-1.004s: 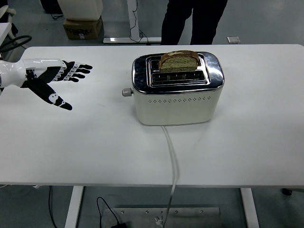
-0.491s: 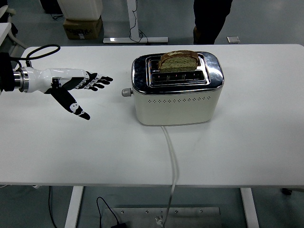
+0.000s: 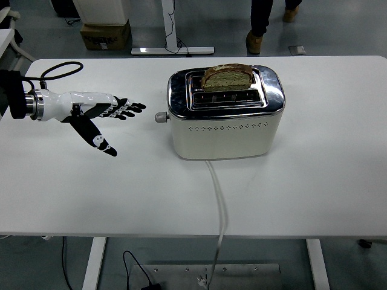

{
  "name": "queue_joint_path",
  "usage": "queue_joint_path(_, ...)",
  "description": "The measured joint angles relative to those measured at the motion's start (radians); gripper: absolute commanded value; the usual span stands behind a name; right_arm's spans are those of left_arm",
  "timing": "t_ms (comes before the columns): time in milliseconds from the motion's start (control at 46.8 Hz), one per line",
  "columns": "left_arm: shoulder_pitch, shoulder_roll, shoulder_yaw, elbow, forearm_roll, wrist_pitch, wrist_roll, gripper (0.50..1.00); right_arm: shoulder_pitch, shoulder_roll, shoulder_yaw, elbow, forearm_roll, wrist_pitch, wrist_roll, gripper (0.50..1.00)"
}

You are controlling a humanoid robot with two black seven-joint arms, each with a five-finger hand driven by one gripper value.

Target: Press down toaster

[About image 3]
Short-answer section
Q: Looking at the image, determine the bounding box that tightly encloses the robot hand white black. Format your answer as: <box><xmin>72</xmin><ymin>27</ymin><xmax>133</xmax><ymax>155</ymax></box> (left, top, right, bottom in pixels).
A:
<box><xmin>36</xmin><ymin>89</ymin><xmax>148</xmax><ymax>158</ymax></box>

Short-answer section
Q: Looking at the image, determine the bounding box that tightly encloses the white toaster chrome top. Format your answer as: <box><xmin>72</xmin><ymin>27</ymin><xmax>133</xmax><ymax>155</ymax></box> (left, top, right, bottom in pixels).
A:
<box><xmin>167</xmin><ymin>65</ymin><xmax>286</xmax><ymax>161</ymax></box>

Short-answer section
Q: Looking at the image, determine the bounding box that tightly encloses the brown cardboard box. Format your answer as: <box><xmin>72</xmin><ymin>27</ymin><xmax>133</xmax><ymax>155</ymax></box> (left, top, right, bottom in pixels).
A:
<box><xmin>80</xmin><ymin>19</ymin><xmax>132</xmax><ymax>51</ymax></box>

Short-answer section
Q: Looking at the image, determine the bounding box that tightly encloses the black device on floor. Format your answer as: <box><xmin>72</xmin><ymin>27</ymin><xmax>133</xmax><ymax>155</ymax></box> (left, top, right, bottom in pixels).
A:
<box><xmin>50</xmin><ymin>0</ymin><xmax>81</xmax><ymax>18</ymax></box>

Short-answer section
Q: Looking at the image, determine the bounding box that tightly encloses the white box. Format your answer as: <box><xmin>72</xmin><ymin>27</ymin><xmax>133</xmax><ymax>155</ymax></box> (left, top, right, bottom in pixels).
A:
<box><xmin>72</xmin><ymin>0</ymin><xmax>132</xmax><ymax>27</ymax></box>

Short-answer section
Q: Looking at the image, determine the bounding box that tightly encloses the white desk stand leg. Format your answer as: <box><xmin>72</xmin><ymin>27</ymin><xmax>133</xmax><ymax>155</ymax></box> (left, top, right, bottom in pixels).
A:
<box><xmin>131</xmin><ymin>0</ymin><xmax>215</xmax><ymax>57</ymax></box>

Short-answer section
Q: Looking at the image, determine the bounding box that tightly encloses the white table leg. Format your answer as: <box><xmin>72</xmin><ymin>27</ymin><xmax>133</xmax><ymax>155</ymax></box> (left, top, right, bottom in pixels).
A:
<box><xmin>305</xmin><ymin>239</ymin><xmax>331</xmax><ymax>290</ymax></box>
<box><xmin>81</xmin><ymin>237</ymin><xmax>107</xmax><ymax>290</ymax></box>

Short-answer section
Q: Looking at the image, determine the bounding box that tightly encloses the brown bread slice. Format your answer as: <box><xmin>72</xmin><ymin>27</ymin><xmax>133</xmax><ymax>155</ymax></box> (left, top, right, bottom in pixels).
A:
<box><xmin>201</xmin><ymin>63</ymin><xmax>254</xmax><ymax>92</ymax></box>

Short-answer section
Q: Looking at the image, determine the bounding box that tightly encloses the person with tan boots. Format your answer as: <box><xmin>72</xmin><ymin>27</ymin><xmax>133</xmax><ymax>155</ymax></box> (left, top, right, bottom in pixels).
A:
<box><xmin>245</xmin><ymin>0</ymin><xmax>303</xmax><ymax>55</ymax></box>

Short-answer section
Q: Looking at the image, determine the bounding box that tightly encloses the grey metal plate with screws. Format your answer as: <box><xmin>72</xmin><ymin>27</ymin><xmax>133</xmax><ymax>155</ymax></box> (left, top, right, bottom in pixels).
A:
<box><xmin>132</xmin><ymin>263</ymin><xmax>282</xmax><ymax>290</ymax></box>

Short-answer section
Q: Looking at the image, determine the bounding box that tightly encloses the white chair frame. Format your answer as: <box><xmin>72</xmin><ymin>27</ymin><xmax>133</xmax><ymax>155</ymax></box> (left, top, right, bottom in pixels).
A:
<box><xmin>0</xmin><ymin>6</ymin><xmax>36</xmax><ymax>73</ymax></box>

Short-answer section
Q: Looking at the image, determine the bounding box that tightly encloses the black cable on stand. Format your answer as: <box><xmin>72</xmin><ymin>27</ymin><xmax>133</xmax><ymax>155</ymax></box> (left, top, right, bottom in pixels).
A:
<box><xmin>164</xmin><ymin>0</ymin><xmax>192</xmax><ymax>58</ymax></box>

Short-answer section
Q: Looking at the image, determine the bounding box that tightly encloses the thin black cable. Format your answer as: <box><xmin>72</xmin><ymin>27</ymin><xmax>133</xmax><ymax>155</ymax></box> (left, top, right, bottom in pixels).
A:
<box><xmin>61</xmin><ymin>237</ymin><xmax>73</xmax><ymax>290</ymax></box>

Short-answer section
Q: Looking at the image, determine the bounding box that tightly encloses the white toaster power cord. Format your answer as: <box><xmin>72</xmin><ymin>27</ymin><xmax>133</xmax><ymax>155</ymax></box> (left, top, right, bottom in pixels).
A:
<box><xmin>195</xmin><ymin>159</ymin><xmax>229</xmax><ymax>287</ymax></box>

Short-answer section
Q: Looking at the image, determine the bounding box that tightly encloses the black cable with adapter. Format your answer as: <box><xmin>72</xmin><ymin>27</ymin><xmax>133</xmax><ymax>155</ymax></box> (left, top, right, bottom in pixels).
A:
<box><xmin>122</xmin><ymin>250</ymin><xmax>163</xmax><ymax>290</ymax></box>

